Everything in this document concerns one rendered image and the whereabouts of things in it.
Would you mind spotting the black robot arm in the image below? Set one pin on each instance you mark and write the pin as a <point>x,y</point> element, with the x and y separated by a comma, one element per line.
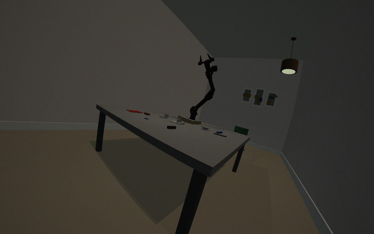
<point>209,95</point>

